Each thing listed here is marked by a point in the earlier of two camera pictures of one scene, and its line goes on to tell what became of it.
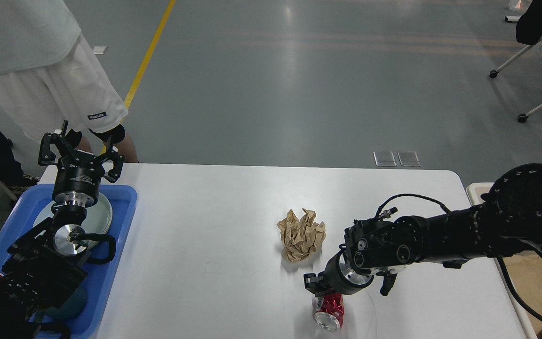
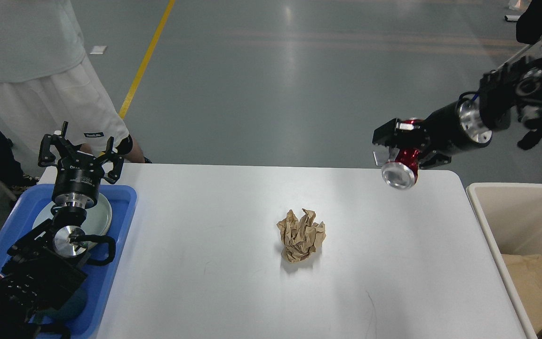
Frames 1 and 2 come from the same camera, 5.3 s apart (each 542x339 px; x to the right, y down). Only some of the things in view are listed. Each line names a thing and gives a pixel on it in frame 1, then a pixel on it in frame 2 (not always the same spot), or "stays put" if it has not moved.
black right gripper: (339, 278) to (458, 127)
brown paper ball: (300, 238) stays put
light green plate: (99, 216) stays put
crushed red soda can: (328, 310) to (402, 173)
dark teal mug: (71, 307) stays put
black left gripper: (77, 184) stays put
